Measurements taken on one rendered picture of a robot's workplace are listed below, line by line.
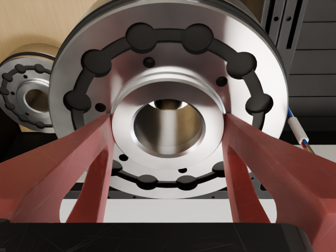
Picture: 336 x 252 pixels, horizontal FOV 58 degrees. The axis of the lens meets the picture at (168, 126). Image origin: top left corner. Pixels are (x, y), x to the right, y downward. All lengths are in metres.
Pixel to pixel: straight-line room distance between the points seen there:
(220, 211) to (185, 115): 0.62
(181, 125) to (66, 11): 0.23
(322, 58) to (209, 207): 0.47
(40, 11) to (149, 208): 0.53
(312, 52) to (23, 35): 0.31
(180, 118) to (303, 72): 0.25
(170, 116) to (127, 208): 0.61
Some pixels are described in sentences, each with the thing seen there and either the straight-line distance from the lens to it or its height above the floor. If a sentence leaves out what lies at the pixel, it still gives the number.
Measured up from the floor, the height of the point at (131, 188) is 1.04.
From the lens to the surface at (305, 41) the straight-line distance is 0.37.
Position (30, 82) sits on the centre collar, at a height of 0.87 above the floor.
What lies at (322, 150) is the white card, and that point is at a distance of 0.42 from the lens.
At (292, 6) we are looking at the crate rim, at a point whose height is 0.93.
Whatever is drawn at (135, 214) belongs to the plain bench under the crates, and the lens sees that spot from 0.77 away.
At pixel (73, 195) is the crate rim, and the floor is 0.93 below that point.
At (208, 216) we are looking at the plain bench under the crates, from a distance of 0.78.
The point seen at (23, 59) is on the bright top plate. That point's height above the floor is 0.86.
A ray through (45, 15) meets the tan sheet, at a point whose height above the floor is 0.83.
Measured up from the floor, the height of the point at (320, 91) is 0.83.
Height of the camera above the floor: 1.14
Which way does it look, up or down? 52 degrees down
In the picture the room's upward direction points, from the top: 179 degrees counter-clockwise
